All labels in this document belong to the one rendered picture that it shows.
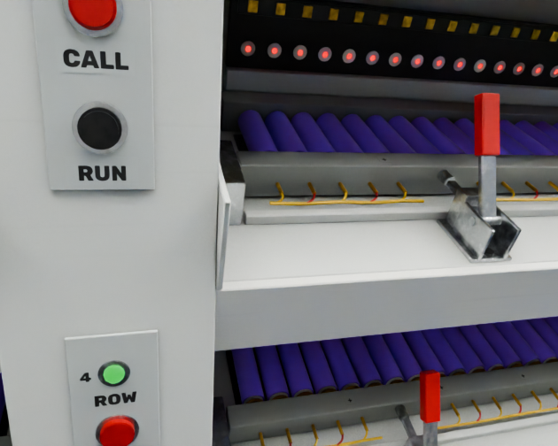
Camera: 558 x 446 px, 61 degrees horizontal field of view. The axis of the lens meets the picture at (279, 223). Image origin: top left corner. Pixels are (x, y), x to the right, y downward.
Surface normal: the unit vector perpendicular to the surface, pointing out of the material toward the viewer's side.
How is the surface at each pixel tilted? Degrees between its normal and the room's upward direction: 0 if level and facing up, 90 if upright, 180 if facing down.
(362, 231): 17
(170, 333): 90
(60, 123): 90
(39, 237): 90
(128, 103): 90
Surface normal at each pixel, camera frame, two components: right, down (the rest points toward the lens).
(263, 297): 0.24, 0.59
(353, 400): 0.15, -0.80
